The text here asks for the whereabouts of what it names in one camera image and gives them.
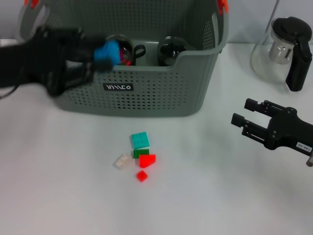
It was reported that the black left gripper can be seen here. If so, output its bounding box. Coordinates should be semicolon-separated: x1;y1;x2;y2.
0;26;115;97

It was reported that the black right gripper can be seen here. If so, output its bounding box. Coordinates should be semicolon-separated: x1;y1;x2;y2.
231;98;313;153

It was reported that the blue toy brick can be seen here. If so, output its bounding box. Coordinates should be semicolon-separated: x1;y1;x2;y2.
94;40;122;67

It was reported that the dark red bent toy brick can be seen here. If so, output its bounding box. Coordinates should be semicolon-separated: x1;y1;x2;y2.
120;48;131;66

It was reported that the glass teacup with black sleeve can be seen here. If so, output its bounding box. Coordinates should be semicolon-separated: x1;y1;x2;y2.
105;34;147;66
156;36;190;66

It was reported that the translucent white toy brick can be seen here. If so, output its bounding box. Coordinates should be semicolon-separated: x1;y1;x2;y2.
112;153;133;170

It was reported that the small red toy brick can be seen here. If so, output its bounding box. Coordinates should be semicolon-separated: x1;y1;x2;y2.
136;170;149;183

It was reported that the grey perforated plastic storage bin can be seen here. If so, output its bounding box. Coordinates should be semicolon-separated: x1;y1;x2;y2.
14;0;230;117

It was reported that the teal toy brick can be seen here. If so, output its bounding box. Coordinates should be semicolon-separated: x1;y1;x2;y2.
129;131;150;149

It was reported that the dark green flat toy brick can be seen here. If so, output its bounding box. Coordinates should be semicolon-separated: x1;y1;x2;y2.
133;148;150;159

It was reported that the red sloped toy brick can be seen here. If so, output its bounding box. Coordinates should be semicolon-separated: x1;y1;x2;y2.
138;153;157;168

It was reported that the glass teapot with black handle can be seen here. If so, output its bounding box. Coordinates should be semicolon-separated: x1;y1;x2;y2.
250;16;313;93

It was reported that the orange bin handle clip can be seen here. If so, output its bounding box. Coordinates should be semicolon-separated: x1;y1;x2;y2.
23;0;40;9
217;0;229;15

